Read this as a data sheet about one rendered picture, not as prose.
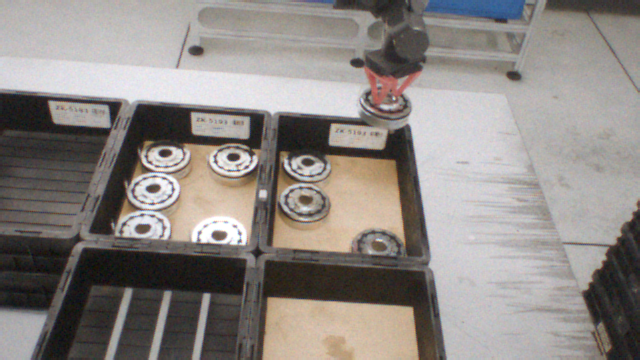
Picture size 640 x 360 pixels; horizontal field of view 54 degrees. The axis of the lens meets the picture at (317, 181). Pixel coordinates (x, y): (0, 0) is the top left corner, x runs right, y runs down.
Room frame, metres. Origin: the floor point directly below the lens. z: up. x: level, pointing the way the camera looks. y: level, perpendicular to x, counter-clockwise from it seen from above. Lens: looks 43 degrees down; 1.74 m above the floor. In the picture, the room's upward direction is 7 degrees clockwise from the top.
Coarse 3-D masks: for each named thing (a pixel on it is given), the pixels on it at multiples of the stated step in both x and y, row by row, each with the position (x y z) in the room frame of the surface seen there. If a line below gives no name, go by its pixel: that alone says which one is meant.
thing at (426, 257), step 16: (288, 112) 1.08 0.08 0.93; (272, 128) 1.02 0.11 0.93; (272, 144) 0.97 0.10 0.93; (272, 160) 0.92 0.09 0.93; (272, 176) 0.87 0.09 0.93; (416, 176) 0.93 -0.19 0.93; (416, 192) 0.88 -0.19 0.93; (416, 208) 0.84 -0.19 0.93; (320, 256) 0.69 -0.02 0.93; (336, 256) 0.70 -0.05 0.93; (352, 256) 0.70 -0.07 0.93; (368, 256) 0.71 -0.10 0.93; (384, 256) 0.71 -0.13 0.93; (400, 256) 0.71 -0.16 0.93
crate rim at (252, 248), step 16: (128, 112) 1.01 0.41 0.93; (224, 112) 1.06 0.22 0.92; (240, 112) 1.06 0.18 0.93; (256, 112) 1.07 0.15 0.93; (128, 128) 0.97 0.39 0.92; (112, 160) 0.87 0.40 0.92; (96, 192) 0.77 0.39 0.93; (256, 192) 0.83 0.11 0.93; (96, 208) 0.74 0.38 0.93; (256, 208) 0.80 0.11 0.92; (256, 224) 0.75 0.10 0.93; (96, 240) 0.67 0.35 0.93; (112, 240) 0.67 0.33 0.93; (128, 240) 0.67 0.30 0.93; (144, 240) 0.68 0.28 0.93; (160, 240) 0.68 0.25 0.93; (176, 240) 0.69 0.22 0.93; (256, 240) 0.71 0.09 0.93
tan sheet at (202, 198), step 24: (192, 144) 1.05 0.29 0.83; (192, 168) 0.98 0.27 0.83; (192, 192) 0.90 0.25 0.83; (216, 192) 0.91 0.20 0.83; (240, 192) 0.92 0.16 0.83; (120, 216) 0.81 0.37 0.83; (168, 216) 0.83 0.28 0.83; (192, 216) 0.84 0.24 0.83; (216, 216) 0.85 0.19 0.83; (240, 216) 0.85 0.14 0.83
